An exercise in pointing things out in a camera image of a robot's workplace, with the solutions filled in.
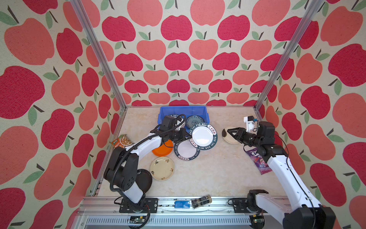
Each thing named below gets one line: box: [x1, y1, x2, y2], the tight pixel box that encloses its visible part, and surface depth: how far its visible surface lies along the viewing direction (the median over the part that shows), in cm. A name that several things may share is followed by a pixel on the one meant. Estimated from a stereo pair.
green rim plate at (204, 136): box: [189, 122, 219, 151], surface depth 88 cm
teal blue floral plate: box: [185, 114, 205, 130], surface depth 113 cm
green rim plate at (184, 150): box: [173, 139, 201, 162], surface depth 95 cm
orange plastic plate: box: [151, 139, 174, 157], surface depth 95 cm
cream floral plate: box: [150, 156, 175, 181], surface depth 89 cm
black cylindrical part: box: [191, 194, 213, 209], surface depth 75 cm
